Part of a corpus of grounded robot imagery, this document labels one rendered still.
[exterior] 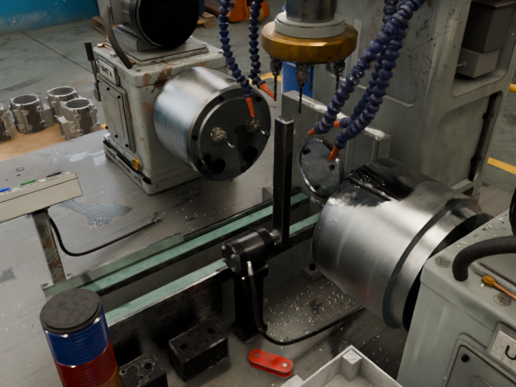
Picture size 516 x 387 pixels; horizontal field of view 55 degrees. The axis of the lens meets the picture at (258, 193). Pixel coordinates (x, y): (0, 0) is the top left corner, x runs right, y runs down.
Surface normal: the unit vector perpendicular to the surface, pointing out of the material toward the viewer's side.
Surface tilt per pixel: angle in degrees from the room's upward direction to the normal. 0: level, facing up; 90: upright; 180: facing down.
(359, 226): 54
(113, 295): 90
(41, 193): 66
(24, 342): 0
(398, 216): 32
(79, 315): 0
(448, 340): 90
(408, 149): 90
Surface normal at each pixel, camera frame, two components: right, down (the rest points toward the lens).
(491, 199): 0.00, -0.83
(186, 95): -0.46, -0.49
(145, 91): 0.60, 0.44
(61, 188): 0.55, 0.06
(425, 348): -0.80, 0.32
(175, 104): -0.65, -0.22
